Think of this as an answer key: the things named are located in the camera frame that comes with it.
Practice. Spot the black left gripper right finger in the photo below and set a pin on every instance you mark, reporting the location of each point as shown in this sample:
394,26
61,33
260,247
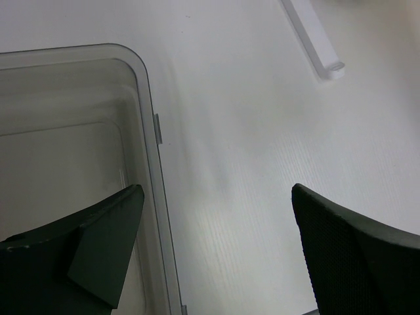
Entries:
356,265

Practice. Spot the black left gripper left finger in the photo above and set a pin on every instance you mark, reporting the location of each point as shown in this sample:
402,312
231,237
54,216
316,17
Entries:
74,265

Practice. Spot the white clothes rack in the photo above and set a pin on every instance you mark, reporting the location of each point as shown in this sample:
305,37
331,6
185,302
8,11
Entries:
314,39

